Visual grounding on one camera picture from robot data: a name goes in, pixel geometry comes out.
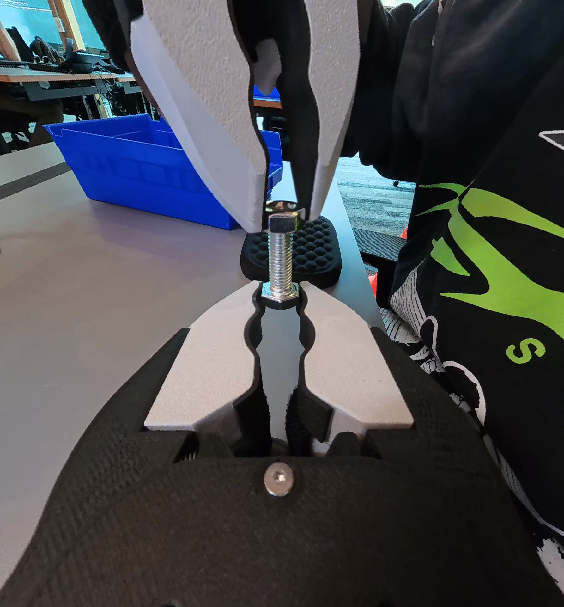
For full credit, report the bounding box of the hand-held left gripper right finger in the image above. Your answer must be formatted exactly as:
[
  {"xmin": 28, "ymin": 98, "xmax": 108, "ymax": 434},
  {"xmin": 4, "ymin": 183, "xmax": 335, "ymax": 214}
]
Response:
[{"xmin": 299, "ymin": 281, "xmax": 414, "ymax": 457}]

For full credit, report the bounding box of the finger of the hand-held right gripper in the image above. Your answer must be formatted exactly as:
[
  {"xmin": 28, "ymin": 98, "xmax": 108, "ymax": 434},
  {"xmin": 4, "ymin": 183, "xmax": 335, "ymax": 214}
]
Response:
[
  {"xmin": 129, "ymin": 0, "xmax": 270, "ymax": 234},
  {"xmin": 305, "ymin": 0, "xmax": 361, "ymax": 220}
]

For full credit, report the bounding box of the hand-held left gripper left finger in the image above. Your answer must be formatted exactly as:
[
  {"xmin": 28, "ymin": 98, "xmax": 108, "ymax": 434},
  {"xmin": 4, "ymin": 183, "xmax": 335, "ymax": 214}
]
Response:
[{"xmin": 143, "ymin": 280, "xmax": 264, "ymax": 456}]

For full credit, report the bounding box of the large steel bolt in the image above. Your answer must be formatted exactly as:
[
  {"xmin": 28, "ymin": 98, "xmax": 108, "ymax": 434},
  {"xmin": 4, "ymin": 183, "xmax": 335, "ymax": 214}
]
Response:
[{"xmin": 261, "ymin": 231, "xmax": 301, "ymax": 303}]

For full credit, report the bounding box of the large steel hex nut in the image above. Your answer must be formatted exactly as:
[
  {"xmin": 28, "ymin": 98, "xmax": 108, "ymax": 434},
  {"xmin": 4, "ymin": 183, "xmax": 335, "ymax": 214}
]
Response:
[{"xmin": 265, "ymin": 199, "xmax": 307, "ymax": 233}]

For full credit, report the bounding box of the person's right forearm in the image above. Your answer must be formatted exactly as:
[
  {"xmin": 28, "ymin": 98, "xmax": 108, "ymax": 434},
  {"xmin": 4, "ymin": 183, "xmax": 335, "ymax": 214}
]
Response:
[{"xmin": 341, "ymin": 0, "xmax": 422, "ymax": 183}]

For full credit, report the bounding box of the black foam pad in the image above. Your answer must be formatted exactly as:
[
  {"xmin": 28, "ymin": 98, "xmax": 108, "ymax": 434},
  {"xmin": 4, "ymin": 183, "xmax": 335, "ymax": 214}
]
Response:
[{"xmin": 240, "ymin": 216, "xmax": 343, "ymax": 291}]

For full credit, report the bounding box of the person's black printed shirt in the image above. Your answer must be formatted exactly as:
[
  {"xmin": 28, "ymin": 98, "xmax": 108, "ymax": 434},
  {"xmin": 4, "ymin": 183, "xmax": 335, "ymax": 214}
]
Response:
[{"xmin": 379, "ymin": 0, "xmax": 564, "ymax": 607}]

